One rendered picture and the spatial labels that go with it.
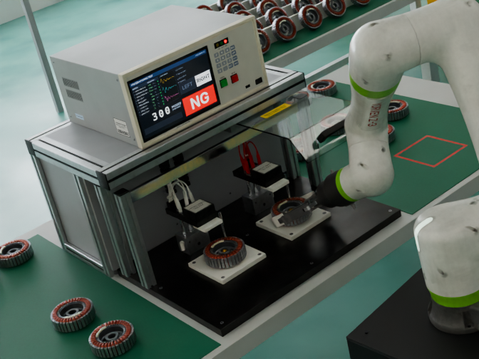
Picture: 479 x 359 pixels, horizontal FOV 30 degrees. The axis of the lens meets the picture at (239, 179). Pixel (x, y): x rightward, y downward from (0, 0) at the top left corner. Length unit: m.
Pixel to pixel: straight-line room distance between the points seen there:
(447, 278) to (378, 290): 1.69
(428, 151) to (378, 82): 0.96
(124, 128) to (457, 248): 0.96
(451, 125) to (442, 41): 1.12
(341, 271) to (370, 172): 0.29
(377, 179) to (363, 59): 0.44
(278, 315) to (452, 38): 0.79
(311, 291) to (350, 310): 1.19
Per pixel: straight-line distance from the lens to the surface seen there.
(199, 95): 2.36
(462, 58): 1.85
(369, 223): 2.42
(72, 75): 2.47
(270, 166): 2.48
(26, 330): 2.42
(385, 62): 1.81
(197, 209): 2.35
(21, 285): 2.62
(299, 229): 2.43
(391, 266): 3.63
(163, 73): 2.28
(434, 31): 1.84
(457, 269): 1.82
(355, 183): 2.19
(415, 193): 2.58
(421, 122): 2.99
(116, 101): 2.30
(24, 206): 4.93
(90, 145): 2.41
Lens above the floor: 2.00
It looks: 26 degrees down
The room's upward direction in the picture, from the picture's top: 13 degrees counter-clockwise
